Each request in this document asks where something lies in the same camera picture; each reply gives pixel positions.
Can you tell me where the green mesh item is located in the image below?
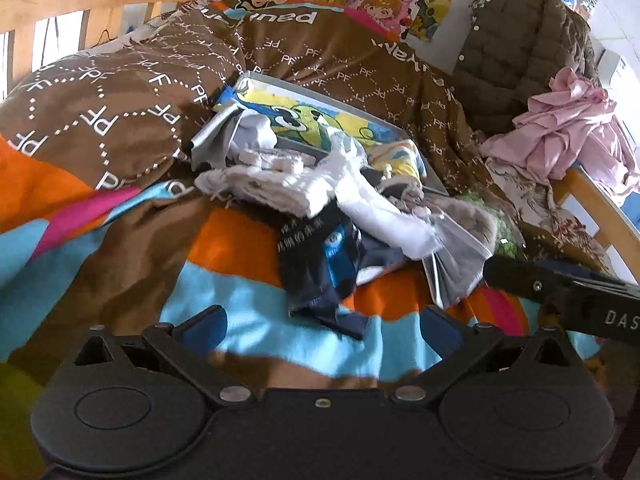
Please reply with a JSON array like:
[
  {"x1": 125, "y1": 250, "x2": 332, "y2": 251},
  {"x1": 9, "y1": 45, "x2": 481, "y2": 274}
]
[{"x1": 460, "y1": 187, "x2": 523, "y2": 256}]

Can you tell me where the white fluffy cloth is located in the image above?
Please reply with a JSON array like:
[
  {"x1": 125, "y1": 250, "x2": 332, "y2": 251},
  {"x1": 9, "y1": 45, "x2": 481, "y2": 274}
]
[{"x1": 194, "y1": 162, "x2": 341, "y2": 213}]

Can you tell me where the printed compressed towel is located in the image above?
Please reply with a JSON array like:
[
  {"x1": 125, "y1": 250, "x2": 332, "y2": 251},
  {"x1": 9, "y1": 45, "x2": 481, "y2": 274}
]
[{"x1": 239, "y1": 147, "x2": 318, "y2": 171}]

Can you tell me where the cartoon print towel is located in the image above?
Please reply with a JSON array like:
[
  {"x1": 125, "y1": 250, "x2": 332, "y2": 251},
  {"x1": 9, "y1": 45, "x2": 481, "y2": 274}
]
[{"x1": 215, "y1": 85, "x2": 426, "y2": 186}]

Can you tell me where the pink cloth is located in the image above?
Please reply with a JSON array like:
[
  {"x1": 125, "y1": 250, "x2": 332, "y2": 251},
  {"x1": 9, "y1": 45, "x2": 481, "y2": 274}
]
[{"x1": 480, "y1": 67, "x2": 640, "y2": 196}]

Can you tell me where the grey storage box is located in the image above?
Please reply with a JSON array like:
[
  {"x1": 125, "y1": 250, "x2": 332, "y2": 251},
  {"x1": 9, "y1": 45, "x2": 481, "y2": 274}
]
[{"x1": 235, "y1": 71, "x2": 451, "y2": 196}]

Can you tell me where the olive quilted jacket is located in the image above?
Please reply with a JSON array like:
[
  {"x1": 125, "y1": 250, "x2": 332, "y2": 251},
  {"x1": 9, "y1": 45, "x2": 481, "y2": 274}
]
[{"x1": 452, "y1": 0, "x2": 601, "y2": 136}]

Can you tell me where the floral cloth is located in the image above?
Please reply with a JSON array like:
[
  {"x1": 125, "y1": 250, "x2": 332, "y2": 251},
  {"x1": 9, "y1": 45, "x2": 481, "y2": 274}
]
[{"x1": 485, "y1": 155, "x2": 616, "y2": 271}]

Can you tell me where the white wall appliance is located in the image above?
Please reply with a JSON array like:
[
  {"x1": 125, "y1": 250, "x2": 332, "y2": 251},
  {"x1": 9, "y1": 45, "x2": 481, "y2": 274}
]
[{"x1": 597, "y1": 50, "x2": 631, "y2": 91}]

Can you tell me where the brown multicolour printed duvet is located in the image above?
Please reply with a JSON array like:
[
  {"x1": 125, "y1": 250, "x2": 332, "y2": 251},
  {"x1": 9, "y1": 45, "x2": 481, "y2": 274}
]
[{"x1": 0, "y1": 0, "x2": 616, "y2": 391}]

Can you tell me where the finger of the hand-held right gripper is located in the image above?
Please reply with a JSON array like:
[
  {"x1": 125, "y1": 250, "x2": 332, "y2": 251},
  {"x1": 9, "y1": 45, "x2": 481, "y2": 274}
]
[{"x1": 482, "y1": 255, "x2": 626, "y2": 307}]

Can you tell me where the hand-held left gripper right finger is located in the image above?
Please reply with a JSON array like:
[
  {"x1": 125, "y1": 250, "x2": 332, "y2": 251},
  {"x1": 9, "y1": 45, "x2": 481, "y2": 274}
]
[{"x1": 392, "y1": 305, "x2": 581, "y2": 407}]

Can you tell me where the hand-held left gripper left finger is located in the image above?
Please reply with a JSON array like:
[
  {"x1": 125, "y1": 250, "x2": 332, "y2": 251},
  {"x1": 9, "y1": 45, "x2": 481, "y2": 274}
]
[{"x1": 74, "y1": 305, "x2": 258, "y2": 407}]

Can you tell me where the light grey cloth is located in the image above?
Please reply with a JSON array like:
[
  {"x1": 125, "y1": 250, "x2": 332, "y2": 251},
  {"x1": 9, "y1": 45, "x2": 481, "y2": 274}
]
[{"x1": 190, "y1": 105, "x2": 278, "y2": 171}]

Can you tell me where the black printed sock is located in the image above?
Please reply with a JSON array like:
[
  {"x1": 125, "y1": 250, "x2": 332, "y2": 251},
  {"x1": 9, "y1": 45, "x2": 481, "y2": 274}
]
[{"x1": 277, "y1": 212, "x2": 371, "y2": 341}]

